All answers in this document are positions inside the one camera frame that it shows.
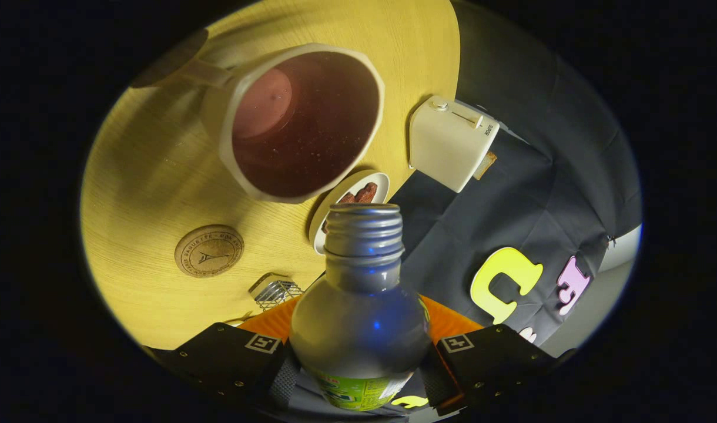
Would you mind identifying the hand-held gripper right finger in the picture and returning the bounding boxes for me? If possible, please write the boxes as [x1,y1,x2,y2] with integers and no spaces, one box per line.
[418,296,578,415]

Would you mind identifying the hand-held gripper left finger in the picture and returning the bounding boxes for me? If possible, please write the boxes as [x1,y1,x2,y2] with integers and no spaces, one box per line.
[144,296,303,412]

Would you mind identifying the round cork coaster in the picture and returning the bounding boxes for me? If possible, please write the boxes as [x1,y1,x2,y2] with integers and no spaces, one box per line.
[174,224,245,278]

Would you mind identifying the silver juice bottle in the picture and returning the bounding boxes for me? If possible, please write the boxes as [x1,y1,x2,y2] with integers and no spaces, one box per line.
[289,203,433,412]

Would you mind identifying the white cup with pink inside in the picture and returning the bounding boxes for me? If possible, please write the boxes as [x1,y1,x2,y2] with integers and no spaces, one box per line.
[129,28,386,204]

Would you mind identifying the round white plate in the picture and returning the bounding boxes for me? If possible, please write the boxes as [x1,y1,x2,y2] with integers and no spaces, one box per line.
[309,170,391,256]

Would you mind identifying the wooden table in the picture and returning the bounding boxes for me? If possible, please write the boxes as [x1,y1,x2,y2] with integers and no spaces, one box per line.
[79,0,460,352]

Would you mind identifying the toast slice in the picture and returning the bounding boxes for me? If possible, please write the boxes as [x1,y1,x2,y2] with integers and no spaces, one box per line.
[473,150,498,181]

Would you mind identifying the white toaster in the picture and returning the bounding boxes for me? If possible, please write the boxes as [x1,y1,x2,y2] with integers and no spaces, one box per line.
[408,95,501,194]

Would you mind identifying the metal wire basket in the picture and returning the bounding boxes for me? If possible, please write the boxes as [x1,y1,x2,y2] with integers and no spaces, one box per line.
[248,272,305,311]

